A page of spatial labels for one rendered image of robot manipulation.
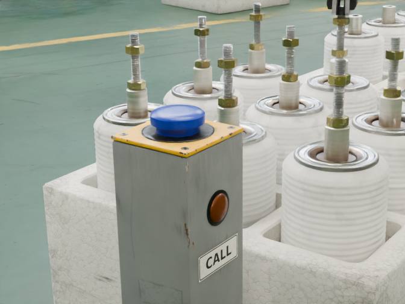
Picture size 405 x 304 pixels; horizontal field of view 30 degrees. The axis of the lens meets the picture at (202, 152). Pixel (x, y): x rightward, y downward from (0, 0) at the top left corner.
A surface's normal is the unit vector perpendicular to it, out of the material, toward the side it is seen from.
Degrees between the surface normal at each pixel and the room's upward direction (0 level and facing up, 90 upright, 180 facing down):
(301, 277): 90
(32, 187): 0
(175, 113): 0
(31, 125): 0
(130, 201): 90
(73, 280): 90
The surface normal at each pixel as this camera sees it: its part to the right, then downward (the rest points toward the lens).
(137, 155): -0.59, 0.28
